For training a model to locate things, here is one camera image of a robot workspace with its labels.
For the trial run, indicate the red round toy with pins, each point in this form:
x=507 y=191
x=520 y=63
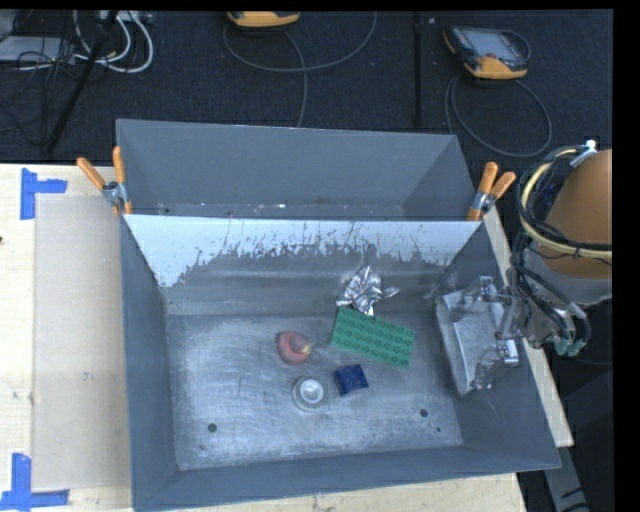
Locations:
x=291 y=346

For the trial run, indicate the crumpled silver foil wrapper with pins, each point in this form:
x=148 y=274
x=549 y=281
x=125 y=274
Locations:
x=365 y=289

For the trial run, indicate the dark green flat block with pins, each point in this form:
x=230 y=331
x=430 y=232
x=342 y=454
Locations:
x=374 y=339

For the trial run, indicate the grey metal bin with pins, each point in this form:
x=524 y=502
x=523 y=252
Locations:
x=240 y=380

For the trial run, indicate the pale wood board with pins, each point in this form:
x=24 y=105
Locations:
x=75 y=325

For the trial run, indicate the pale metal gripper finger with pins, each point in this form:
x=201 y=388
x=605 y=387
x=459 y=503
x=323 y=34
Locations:
x=475 y=295
x=495 y=367

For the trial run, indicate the dark blue small block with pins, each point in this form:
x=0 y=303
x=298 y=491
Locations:
x=351 y=380

